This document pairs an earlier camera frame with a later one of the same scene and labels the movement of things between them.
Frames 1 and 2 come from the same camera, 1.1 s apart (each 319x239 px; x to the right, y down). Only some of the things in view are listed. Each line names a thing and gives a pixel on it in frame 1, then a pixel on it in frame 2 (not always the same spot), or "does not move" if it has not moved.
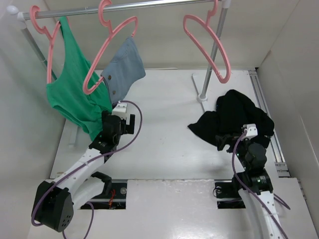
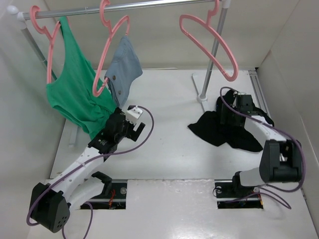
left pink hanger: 51,38 does not move
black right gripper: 221,141 → 226,110
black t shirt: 234,110 does not move
